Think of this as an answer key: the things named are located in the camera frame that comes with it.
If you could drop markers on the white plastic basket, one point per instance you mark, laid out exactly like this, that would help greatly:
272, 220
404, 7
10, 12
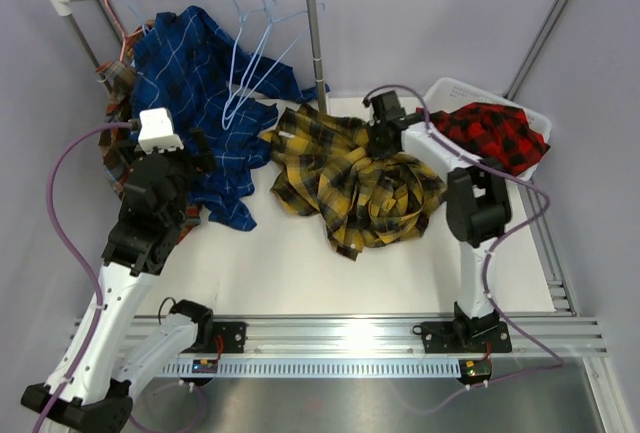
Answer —
448, 95

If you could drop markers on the blue plaid shirt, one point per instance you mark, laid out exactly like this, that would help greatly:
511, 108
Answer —
186, 64

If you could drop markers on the brown orange plaid shirt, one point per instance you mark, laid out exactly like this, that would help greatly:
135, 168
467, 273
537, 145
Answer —
121, 75

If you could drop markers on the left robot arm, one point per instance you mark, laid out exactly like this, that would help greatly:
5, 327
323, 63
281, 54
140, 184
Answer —
91, 390

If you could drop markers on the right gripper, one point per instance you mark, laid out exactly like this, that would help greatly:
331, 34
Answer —
377, 151

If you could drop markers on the yellow black plaid shirt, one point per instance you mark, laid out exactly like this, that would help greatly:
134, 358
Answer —
326, 169

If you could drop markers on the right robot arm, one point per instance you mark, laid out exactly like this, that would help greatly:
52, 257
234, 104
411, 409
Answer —
478, 210

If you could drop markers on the pink wire hanger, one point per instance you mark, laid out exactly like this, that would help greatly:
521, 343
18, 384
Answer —
124, 36

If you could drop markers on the white slotted cable duct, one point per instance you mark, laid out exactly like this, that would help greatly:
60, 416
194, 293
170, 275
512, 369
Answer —
311, 368

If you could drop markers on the aluminium mounting rail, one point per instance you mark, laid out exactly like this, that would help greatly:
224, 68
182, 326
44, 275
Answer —
357, 337

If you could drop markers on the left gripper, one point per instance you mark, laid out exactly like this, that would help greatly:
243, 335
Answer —
201, 161

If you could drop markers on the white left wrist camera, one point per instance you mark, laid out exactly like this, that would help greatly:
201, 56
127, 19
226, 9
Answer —
157, 130

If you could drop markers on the red black plaid shirt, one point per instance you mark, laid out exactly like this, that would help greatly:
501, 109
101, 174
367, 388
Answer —
494, 131

